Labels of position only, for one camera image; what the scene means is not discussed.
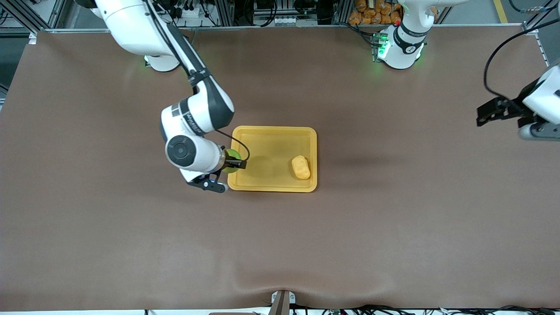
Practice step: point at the green apple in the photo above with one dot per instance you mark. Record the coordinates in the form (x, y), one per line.
(232, 155)

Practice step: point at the yellow potato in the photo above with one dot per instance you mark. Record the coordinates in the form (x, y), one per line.
(301, 168)

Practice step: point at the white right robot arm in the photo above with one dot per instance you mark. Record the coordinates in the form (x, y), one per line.
(192, 118)

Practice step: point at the yellow plastic tray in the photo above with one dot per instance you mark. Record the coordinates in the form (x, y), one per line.
(271, 175)

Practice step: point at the brown table mat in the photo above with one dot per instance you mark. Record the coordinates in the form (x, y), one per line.
(280, 240)

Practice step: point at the white power strip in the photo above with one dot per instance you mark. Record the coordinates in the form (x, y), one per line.
(192, 11)

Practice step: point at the bag of orange snacks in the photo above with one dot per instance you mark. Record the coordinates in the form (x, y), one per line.
(372, 11)

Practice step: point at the aluminium frame clamp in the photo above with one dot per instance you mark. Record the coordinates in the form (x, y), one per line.
(531, 30)

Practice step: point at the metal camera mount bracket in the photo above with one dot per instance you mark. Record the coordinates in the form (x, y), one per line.
(282, 302)

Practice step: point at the aluminium table rail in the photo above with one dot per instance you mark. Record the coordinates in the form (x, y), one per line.
(306, 27)

